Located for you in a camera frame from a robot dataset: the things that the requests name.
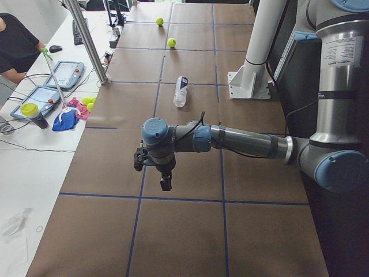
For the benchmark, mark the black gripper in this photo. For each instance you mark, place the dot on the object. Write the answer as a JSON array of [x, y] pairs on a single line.
[[165, 168]]

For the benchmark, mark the clear tennis ball can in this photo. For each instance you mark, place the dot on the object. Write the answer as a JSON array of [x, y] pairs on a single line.
[[180, 94]]

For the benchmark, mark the yellow tennis ball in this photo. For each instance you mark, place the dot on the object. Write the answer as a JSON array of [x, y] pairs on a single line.
[[171, 43], [160, 21]]

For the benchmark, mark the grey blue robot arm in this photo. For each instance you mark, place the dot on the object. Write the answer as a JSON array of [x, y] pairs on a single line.
[[330, 156]]

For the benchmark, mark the pink cloth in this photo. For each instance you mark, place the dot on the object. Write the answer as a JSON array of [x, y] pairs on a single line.
[[82, 112]]

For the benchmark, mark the blue cloth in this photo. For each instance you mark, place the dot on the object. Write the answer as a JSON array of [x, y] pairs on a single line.
[[65, 121]]

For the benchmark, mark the far blue teach pendant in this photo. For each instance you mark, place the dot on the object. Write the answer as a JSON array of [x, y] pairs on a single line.
[[68, 73]]

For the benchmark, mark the blue teach pendant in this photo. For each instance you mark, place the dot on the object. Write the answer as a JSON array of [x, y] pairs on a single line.
[[45, 98], [68, 73]]

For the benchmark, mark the near blue teach pendant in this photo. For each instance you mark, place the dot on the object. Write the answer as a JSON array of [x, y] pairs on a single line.
[[45, 98]]

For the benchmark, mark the yellow lid drink cup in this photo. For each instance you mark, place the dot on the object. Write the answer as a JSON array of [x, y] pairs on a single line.
[[32, 112]]

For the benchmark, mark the crumpled clear plastic wrap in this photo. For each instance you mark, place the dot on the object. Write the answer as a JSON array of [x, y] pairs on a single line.
[[14, 223]]

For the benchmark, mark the small silver metal cup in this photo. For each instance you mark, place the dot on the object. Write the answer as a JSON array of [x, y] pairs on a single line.
[[116, 31]]

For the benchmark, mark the black keyboard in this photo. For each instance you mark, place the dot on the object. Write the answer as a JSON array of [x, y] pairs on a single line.
[[76, 34]]

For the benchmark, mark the black computer mouse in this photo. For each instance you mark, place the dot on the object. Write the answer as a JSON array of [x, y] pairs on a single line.
[[55, 48]]

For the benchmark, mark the person in black shirt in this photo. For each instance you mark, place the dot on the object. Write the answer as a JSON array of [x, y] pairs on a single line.
[[19, 48]]

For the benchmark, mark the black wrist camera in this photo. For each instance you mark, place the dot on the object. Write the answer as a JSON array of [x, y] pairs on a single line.
[[140, 156]]

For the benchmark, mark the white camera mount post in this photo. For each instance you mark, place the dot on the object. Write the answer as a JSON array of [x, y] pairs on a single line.
[[251, 80]]

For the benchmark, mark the green handled reacher grabber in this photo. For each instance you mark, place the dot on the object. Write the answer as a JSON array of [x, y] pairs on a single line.
[[65, 108]]

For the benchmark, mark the silver aluminium frame post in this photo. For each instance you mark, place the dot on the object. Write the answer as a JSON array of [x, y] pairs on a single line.
[[78, 18]]

